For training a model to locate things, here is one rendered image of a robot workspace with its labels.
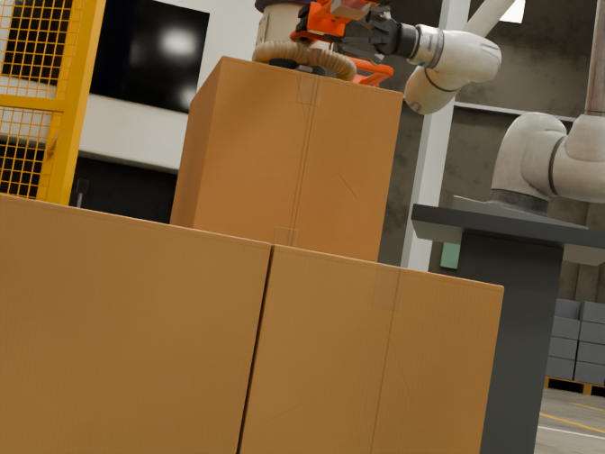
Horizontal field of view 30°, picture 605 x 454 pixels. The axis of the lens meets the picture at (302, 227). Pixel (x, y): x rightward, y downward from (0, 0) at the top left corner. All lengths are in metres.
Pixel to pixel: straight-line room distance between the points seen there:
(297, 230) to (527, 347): 0.73
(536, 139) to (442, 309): 1.13
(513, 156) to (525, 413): 0.64
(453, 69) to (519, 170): 0.45
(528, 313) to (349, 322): 1.09
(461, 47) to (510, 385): 0.84
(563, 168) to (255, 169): 0.84
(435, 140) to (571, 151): 3.49
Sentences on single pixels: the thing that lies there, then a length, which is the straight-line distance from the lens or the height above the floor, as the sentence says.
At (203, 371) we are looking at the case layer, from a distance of 1.73.
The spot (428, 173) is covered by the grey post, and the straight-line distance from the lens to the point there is 6.25.
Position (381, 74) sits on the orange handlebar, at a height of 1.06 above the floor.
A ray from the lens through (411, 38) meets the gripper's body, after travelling 2.51.
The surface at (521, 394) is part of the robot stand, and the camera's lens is 2.82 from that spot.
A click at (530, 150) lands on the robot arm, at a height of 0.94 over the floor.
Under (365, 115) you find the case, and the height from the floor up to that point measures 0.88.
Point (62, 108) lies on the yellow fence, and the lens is 3.80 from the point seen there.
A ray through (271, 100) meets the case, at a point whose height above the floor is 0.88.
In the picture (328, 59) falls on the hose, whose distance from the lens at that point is 2.55.
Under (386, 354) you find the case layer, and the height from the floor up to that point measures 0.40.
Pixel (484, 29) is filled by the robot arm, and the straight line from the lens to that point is 2.77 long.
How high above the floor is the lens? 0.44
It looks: 4 degrees up
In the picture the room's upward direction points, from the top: 9 degrees clockwise
